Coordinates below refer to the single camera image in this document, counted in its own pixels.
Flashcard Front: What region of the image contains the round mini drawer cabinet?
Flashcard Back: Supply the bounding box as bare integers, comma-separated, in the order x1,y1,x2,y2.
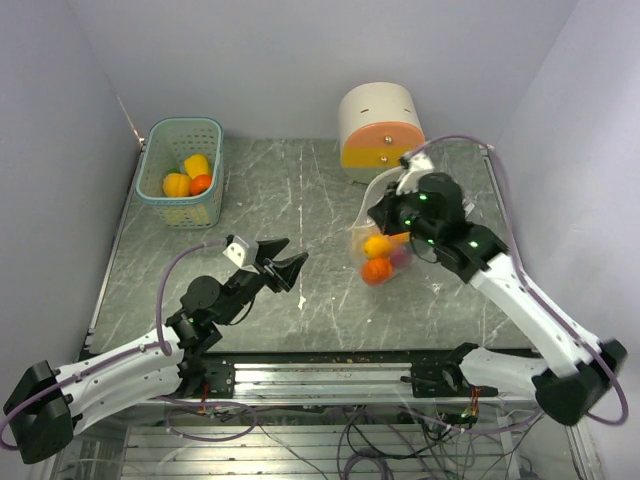
338,82,425,184

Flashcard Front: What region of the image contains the purple fake fruit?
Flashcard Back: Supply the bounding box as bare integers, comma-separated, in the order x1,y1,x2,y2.
390,248,413,269

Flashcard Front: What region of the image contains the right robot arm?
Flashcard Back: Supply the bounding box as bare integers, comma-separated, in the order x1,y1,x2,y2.
361,168,627,426

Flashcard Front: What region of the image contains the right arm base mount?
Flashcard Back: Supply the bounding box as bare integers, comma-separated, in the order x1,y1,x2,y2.
400,342,483,398

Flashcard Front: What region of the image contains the yellow fake bell pepper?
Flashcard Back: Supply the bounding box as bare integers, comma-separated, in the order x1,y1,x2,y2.
183,153,211,179

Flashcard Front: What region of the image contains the orange green fake mango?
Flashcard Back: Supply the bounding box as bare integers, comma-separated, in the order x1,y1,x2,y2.
388,232,411,244

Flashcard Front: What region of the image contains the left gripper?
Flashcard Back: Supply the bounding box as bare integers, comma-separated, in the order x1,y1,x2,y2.
216,236,308,325

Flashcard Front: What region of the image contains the peach coloured fake fruit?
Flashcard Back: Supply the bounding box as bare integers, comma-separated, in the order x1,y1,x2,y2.
162,173,191,198

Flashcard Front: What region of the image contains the teal plastic basket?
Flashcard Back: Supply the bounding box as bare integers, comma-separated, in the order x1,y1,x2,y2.
135,117,224,229

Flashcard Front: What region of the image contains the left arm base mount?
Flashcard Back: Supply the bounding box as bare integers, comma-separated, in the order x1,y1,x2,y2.
157,354,236,399

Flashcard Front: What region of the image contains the polka dot zip bag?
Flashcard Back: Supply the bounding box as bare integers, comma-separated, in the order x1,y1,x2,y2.
349,167,414,286

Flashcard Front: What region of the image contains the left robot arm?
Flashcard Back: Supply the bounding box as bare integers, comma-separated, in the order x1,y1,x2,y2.
1,235,308,465

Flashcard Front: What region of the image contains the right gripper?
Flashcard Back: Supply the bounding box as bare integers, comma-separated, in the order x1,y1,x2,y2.
367,180,440,247

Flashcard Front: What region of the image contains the yellow orange fake mango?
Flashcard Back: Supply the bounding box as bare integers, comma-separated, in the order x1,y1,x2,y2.
362,234,394,260

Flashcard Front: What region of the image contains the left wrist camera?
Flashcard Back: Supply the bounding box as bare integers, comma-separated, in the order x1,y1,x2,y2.
222,235,259,269

